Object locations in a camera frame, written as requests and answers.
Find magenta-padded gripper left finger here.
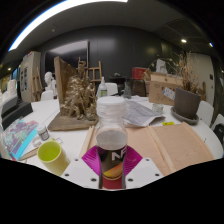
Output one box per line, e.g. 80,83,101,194
61,145,104,190

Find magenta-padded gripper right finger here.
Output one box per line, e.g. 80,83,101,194
121,145,164,190

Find clear bottle with dark label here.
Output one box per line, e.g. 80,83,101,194
95,95,129,183

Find yellow-green plastic cup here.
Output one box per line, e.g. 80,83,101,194
37,139,70,177

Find thin wooden sticks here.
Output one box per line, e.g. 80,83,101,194
18,146,40,162

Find grey printed newspaper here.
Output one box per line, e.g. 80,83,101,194
123,99,166,128

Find small pale jar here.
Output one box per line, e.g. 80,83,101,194
151,103,165,116

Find teal and magenta art print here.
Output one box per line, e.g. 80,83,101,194
1,119,40,162

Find golden sculpture on wooden base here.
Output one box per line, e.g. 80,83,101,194
47,55,100,132

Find dried plant in dark pot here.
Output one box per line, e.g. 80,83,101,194
169,51,202,126

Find small grey glass bottle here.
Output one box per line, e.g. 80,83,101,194
122,79,132,100

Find brown cardboard box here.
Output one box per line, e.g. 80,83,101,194
147,72,184,107

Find white chair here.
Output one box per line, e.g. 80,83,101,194
105,82,119,97
210,113,224,148
39,89,55,102
196,99,215,128

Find spray bottle with green label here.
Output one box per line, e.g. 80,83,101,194
99,76,108,98

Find black backpack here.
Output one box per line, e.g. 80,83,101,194
213,123,224,145

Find black flat boxes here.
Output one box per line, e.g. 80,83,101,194
0,96,34,131

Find white plaster bust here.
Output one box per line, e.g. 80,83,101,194
43,71,58,98

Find wooden easel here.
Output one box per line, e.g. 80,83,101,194
77,56,103,83
31,66,44,101

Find red box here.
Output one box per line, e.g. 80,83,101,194
131,66,148,80

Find small wooden figure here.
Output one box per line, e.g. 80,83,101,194
199,81,208,101

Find beige shelf unit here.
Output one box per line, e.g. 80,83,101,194
19,51,42,103

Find long ceiling light strip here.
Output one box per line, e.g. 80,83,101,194
8,0,129,52

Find beige canvas with wooden frame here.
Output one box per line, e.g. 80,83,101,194
78,121,216,178

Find large black wall screen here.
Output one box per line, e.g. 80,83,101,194
44,40,90,73

